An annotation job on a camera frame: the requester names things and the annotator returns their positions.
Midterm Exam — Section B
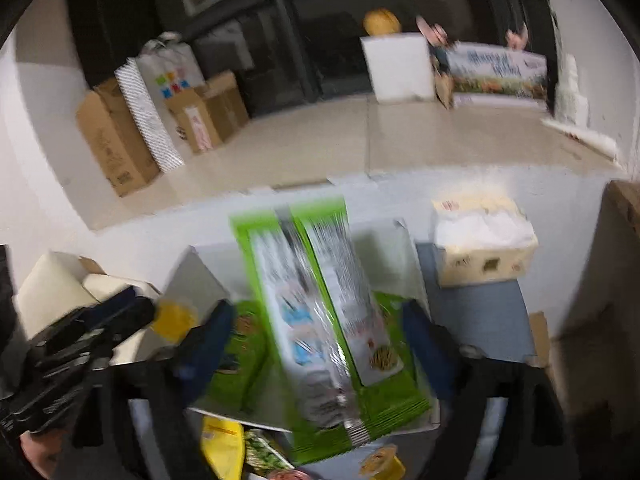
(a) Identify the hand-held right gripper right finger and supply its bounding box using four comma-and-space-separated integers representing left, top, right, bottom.
400, 300, 568, 480

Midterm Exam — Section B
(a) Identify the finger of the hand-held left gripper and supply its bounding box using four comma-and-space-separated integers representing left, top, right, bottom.
75, 287, 148, 328
30, 299, 158, 361

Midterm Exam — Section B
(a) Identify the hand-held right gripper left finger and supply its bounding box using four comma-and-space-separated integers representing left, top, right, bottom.
72, 300, 238, 480

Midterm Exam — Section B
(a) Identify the small yellow snack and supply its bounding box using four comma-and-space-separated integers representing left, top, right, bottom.
150, 300, 198, 343

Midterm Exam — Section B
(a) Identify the white cardboard box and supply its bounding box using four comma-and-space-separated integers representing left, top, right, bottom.
162, 217, 443, 433

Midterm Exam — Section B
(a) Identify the large green snack packet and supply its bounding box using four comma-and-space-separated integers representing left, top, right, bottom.
229, 197, 433, 466

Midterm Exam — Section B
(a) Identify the person's left hand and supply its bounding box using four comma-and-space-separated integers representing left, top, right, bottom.
20, 432, 68, 480

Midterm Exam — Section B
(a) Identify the light green snack packet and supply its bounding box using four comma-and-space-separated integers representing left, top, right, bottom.
372, 290, 418, 376
202, 300, 271, 413

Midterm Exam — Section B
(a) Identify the cream leather sofa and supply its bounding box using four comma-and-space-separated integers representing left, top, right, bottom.
12, 250, 161, 366

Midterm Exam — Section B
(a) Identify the yellow snack packet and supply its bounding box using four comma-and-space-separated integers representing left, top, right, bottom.
200, 415, 246, 480

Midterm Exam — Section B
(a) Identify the cream tissue box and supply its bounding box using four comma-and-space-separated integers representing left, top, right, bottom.
431, 196, 540, 288

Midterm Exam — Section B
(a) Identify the dark green snack packet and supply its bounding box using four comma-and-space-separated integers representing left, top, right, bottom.
242, 430, 296, 478

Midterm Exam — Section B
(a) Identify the yellow snack cup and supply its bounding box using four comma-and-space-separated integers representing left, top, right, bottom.
357, 444, 406, 480

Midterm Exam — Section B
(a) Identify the large cardboard box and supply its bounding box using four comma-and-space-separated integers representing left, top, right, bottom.
75, 77, 161, 198

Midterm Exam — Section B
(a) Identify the dotted paper bag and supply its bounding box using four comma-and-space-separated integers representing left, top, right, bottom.
114, 57, 186, 173

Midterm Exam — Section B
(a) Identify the small labelled cardboard box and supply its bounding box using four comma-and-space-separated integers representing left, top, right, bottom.
164, 87, 223, 155

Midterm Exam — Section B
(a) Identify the small plain cardboard box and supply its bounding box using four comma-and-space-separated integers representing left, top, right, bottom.
202, 71, 251, 141

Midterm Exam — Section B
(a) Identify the white paper bag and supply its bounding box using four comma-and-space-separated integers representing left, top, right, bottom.
137, 32, 206, 106

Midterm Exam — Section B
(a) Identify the small brown carton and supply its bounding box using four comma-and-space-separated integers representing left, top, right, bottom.
432, 47, 456, 110

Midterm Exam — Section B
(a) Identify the white foam box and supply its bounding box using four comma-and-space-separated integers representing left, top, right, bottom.
361, 32, 437, 105

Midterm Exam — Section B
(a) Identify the printed landscape box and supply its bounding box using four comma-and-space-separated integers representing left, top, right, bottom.
445, 42, 548, 106

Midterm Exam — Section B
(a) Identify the pink toy figure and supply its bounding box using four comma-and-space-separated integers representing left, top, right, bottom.
505, 25, 531, 51
415, 15, 451, 48

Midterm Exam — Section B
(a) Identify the orange round fruit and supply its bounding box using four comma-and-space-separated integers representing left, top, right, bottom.
363, 8, 402, 37

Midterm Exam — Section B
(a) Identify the dark window frame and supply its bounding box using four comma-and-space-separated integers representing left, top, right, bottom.
67, 0, 551, 121

